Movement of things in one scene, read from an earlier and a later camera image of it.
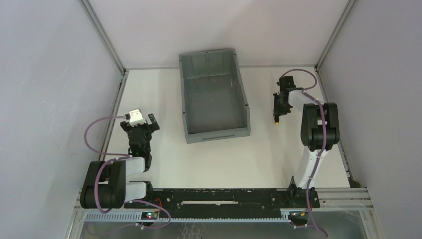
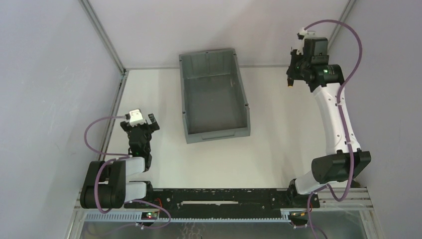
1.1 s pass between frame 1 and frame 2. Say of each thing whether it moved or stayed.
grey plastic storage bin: stayed
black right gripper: moved
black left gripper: stayed
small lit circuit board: stayed
